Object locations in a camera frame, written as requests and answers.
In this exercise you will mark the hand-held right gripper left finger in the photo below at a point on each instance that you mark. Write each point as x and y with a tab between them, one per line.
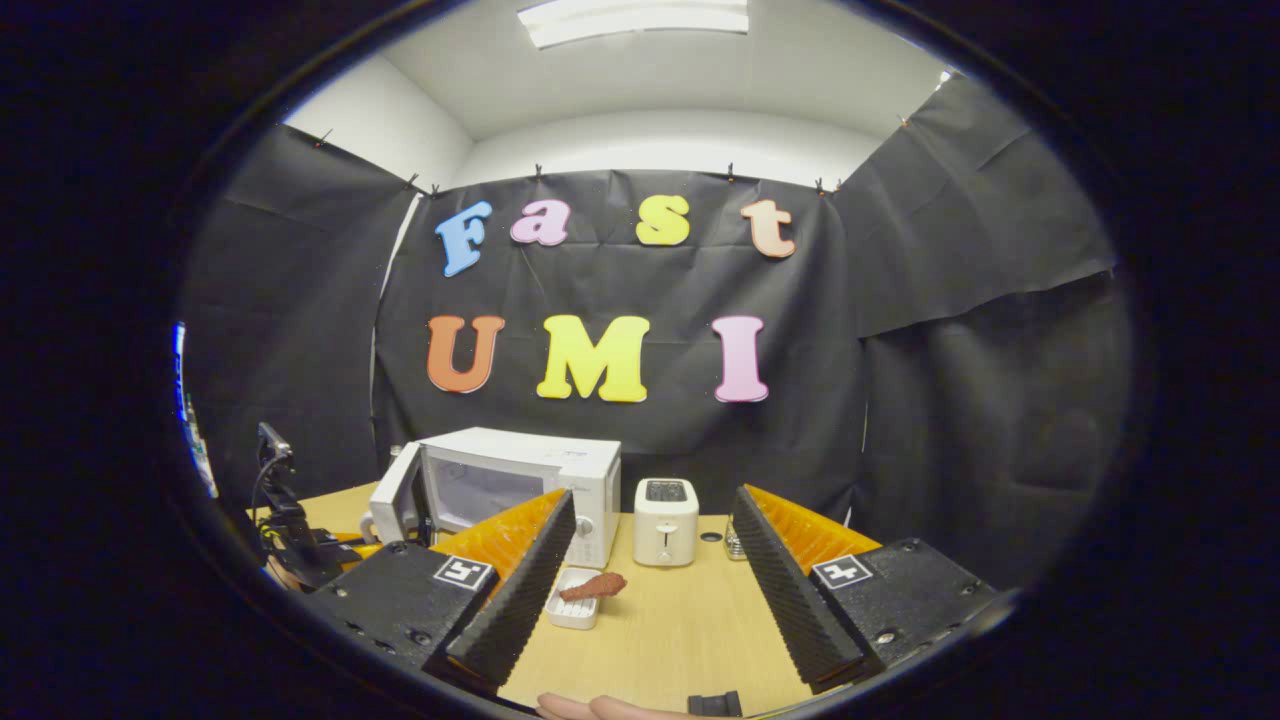
520	590

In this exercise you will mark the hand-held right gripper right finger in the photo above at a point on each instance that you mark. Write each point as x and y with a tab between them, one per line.
790	590

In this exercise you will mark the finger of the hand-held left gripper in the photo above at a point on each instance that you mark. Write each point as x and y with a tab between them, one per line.
358	548

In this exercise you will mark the reddish brown chicken drumstick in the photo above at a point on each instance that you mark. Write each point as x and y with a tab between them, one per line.
595	586

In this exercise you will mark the white microwave oven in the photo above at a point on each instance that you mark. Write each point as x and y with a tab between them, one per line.
520	470

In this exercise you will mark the small white rectangular tray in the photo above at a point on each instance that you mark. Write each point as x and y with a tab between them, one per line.
572	612

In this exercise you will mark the white toaster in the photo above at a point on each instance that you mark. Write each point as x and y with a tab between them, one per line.
665	525

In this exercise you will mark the black backdrop cloth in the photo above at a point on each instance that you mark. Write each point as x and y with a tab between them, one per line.
950	350

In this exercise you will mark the small ceiling light panel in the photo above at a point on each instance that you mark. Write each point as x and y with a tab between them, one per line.
944	77

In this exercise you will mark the large ceiling light panel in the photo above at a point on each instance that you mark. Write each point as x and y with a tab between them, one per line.
630	20

